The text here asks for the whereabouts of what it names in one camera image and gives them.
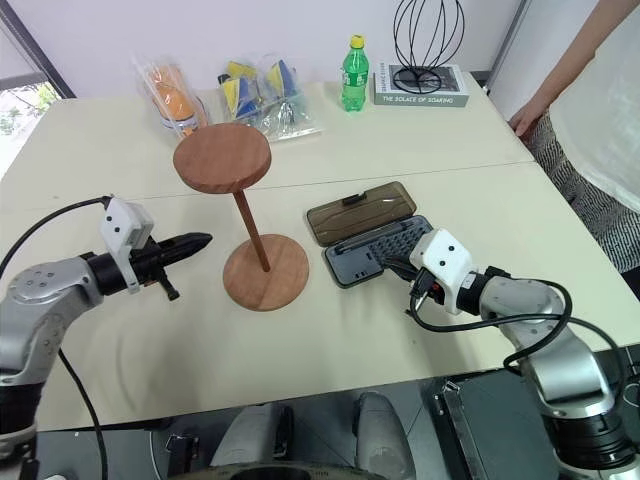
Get plastic bag with yellow-blue items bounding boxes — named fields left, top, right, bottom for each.
left=215, top=51, right=327, bottom=145

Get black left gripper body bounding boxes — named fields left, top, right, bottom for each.
left=129, top=237, right=181, bottom=303

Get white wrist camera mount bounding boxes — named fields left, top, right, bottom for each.
left=408, top=228, right=482, bottom=316
left=98, top=196, right=157, bottom=295

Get plastic bag with orange items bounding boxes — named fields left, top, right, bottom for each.
left=129, top=51, right=209, bottom=142

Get small black bracket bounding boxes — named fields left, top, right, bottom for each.
left=163, top=432, right=200, bottom=462

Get person's black-white patterned trousers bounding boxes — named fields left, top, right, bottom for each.
left=525, top=113, right=640, bottom=275

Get green plastic soda bottle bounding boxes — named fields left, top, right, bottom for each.
left=340, top=34, right=372, bottom=114

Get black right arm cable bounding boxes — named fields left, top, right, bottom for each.
left=408, top=272, right=627, bottom=372

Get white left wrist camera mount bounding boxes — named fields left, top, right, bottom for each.
left=98, top=196, right=157, bottom=295

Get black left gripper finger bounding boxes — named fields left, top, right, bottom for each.
left=166, top=231, right=214, bottom=253
left=166, top=244, right=210, bottom=267

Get black wire ornament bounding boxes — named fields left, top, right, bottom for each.
left=390, top=0, right=467, bottom=94

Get grey hardcover book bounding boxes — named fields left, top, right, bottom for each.
left=373, top=63, right=472, bottom=108

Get round wooden stand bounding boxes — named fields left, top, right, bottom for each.
left=172, top=122, right=311, bottom=313

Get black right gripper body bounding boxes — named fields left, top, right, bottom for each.
left=406, top=266, right=447, bottom=315

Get person in white shirt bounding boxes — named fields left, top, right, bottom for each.
left=548, top=0, right=640, bottom=224

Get dark window frame bar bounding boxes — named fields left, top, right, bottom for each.
left=0, top=0, right=77, bottom=100

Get grey rounded shape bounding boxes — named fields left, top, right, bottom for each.
left=351, top=391, right=417, bottom=476
left=217, top=401, right=296, bottom=476

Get person's bare hand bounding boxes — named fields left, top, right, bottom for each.
left=509, top=101, right=545, bottom=140

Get dark tool case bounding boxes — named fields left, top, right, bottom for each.
left=305, top=180, right=435, bottom=291

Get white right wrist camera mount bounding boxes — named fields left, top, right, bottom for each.
left=408, top=228, right=482, bottom=316

